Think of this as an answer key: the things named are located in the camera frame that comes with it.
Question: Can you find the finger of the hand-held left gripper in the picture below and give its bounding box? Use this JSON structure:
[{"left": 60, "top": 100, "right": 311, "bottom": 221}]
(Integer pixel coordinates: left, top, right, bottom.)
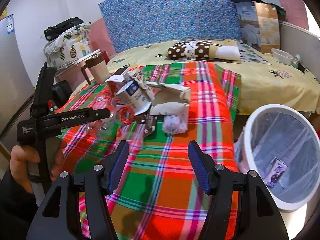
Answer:
[{"left": 91, "top": 107, "right": 113, "bottom": 122}]

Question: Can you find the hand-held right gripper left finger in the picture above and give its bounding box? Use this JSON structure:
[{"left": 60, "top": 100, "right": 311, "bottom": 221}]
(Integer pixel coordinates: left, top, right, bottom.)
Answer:
[{"left": 26, "top": 140, "right": 130, "bottom": 240}]

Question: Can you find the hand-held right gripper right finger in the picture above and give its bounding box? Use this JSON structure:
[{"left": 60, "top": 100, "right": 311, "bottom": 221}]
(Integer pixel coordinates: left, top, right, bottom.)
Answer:
[{"left": 187, "top": 140, "right": 292, "bottom": 240}]

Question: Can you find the clear plastic bottle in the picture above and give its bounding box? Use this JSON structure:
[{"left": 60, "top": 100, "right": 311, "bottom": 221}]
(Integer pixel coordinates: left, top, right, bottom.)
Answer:
[{"left": 86, "top": 97, "right": 137, "bottom": 137}]

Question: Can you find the blue white carton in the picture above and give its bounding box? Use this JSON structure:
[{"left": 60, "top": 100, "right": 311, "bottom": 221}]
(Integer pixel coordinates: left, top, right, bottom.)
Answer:
[{"left": 106, "top": 74, "right": 153, "bottom": 115}]

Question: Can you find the dark snack wrapper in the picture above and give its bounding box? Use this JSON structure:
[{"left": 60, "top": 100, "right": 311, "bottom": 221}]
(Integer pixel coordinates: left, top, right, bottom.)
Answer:
[{"left": 136, "top": 114, "right": 157, "bottom": 137}]

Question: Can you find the white tissue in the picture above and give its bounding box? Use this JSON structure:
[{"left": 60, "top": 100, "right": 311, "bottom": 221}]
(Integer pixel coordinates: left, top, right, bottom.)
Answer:
[{"left": 162, "top": 114, "right": 188, "bottom": 135}]

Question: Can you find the cream paper bag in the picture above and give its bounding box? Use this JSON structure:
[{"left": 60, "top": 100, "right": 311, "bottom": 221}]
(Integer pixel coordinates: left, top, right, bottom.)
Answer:
[{"left": 145, "top": 81, "right": 192, "bottom": 120}]

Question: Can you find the white trash bin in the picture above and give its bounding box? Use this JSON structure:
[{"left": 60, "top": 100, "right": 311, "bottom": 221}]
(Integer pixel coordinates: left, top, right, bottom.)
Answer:
[{"left": 235, "top": 104, "right": 320, "bottom": 213}]

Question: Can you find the person's left forearm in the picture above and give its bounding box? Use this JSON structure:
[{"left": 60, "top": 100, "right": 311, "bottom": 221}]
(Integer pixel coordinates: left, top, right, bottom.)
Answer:
[{"left": 0, "top": 167, "right": 45, "bottom": 240}]

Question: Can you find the person's left hand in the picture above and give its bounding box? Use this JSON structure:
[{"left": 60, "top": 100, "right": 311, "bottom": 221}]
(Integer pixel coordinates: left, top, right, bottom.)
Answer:
[{"left": 10, "top": 140, "right": 67, "bottom": 193}]

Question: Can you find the plaid cloth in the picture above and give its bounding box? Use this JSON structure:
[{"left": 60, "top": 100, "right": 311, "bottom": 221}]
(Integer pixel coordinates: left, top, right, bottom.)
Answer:
[{"left": 56, "top": 61, "right": 242, "bottom": 240}]

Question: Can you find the black object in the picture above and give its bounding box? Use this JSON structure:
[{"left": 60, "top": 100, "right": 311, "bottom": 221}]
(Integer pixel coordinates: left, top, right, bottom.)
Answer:
[{"left": 51, "top": 80, "right": 73, "bottom": 105}]

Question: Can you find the beige mug brown lid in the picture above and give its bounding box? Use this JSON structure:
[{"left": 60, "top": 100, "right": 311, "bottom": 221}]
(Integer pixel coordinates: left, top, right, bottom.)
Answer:
[{"left": 80, "top": 51, "right": 110, "bottom": 85}]

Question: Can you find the crumpled printed paper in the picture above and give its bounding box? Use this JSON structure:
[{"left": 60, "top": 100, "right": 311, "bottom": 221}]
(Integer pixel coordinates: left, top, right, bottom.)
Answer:
[{"left": 124, "top": 69, "right": 144, "bottom": 88}]

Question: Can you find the silver refrigerator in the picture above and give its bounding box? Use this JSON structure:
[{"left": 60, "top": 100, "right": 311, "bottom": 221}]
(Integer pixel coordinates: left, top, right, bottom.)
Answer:
[{"left": 0, "top": 10, "right": 37, "bottom": 170}]

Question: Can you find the pineapple print bedding bundle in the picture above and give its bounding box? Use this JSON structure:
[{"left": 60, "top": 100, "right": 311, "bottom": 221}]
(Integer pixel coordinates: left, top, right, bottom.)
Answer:
[{"left": 44, "top": 22, "right": 93, "bottom": 70}]

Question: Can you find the black bag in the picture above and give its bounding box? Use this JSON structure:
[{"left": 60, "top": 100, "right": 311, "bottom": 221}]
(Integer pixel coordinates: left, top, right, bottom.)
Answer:
[{"left": 44, "top": 17, "right": 84, "bottom": 40}]

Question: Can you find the yellow bedsheet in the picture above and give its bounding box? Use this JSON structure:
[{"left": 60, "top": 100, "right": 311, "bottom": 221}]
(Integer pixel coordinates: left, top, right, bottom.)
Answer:
[{"left": 72, "top": 39, "right": 320, "bottom": 115}]

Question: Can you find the brown polka dot pillow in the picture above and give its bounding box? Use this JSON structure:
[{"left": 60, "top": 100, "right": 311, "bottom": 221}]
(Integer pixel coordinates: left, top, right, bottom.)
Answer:
[{"left": 164, "top": 39, "right": 242, "bottom": 64}]

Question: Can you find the blue floral headboard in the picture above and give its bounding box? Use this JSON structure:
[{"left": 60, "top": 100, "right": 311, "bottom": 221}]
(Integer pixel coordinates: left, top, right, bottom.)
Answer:
[{"left": 99, "top": 0, "right": 255, "bottom": 53}]

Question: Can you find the patterned pillow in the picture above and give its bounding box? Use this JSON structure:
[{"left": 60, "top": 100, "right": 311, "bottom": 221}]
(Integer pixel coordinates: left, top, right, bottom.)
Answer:
[{"left": 236, "top": 40, "right": 272, "bottom": 64}]

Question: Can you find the white bowl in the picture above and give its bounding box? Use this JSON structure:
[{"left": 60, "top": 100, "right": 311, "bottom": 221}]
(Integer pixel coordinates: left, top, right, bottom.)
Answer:
[{"left": 271, "top": 48, "right": 294, "bottom": 65}]

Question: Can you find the small green bottle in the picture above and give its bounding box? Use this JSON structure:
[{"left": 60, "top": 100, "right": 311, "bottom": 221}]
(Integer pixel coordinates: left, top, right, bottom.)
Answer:
[{"left": 291, "top": 54, "right": 302, "bottom": 68}]

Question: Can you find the quilt package box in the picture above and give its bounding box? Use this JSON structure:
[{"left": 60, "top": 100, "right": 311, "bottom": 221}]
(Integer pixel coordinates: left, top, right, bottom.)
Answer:
[{"left": 230, "top": 0, "right": 287, "bottom": 54}]

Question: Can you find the white panel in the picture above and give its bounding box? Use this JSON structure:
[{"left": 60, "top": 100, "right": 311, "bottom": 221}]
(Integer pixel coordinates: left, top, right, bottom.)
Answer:
[{"left": 279, "top": 20, "right": 320, "bottom": 85}]

